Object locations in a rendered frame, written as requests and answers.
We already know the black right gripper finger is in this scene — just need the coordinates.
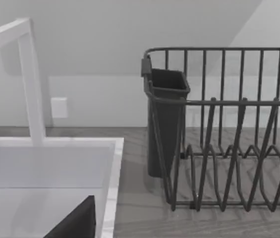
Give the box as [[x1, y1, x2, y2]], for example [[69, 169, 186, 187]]
[[43, 195, 97, 238]]

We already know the white sink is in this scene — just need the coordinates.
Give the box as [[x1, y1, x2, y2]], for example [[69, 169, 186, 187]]
[[0, 137, 125, 238]]

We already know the dark grey cutlery holder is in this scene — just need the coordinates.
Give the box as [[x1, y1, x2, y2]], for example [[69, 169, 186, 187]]
[[143, 68, 191, 178]]

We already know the tall white tap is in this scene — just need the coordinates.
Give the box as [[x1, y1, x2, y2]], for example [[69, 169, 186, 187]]
[[0, 17, 47, 147]]

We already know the white wall socket plate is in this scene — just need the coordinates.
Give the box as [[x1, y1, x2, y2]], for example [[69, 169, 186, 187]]
[[51, 97, 68, 119]]

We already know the dark grey wire dish rack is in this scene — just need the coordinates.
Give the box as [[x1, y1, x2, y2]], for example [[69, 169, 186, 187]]
[[141, 47, 280, 213]]

